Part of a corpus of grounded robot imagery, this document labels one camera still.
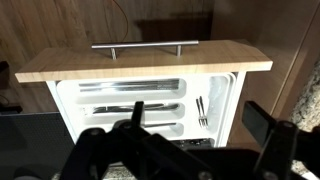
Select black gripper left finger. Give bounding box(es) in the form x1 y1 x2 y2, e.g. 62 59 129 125
59 99 218 180

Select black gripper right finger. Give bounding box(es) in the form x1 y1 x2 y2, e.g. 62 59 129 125
241 99 320 180

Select wooden drawer with steel handle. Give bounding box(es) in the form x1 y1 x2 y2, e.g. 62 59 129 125
14 39 274 149

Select white cutlery tray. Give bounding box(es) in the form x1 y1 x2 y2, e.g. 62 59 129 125
55 72 238 148

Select steel table knife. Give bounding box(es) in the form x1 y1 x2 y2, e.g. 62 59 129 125
96 103 181 113

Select steel chopstick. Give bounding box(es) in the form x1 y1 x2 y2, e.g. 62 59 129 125
79 84 181 93

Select steel knives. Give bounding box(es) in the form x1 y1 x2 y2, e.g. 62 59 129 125
78 79 181 88

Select small steel fork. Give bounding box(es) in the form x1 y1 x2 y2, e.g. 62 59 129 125
195 97 204 129
199 95 209 129

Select dark gray rug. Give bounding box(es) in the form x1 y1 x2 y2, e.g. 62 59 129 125
0 111 76 180

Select wooden base cabinet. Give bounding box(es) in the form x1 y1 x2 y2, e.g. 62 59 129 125
211 0 320 148

